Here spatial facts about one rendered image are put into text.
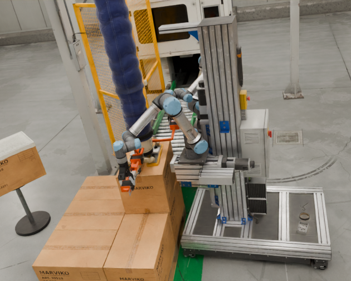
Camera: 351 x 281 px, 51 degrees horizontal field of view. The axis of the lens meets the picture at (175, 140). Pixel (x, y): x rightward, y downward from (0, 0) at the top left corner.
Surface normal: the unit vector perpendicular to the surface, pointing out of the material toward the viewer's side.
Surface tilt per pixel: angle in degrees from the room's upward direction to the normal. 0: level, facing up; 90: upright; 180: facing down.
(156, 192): 90
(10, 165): 90
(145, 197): 90
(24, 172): 90
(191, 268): 0
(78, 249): 0
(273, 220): 0
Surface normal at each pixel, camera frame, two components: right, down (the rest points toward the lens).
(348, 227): -0.15, -0.86
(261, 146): -0.25, 0.51
